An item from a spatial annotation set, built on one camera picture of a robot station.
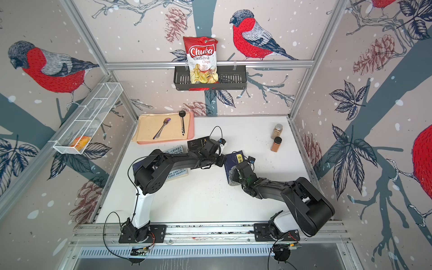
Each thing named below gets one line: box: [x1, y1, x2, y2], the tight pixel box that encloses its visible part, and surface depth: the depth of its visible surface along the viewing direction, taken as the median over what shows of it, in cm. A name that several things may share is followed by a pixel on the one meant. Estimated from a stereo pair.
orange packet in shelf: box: [70, 136, 92, 152], surface depth 68 cm
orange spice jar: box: [270, 136, 283, 153], surface depth 99 cm
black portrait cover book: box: [187, 136, 210, 152], surface depth 106 cm
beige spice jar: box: [270, 123, 283, 139], surface depth 104 cm
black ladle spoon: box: [178, 110, 187, 137], surface depth 124 cm
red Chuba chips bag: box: [183, 36, 219, 84], surface depth 85 cm
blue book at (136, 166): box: [132, 160, 144, 176], surface depth 95 cm
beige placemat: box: [131, 112, 191, 142], surface depth 117 cm
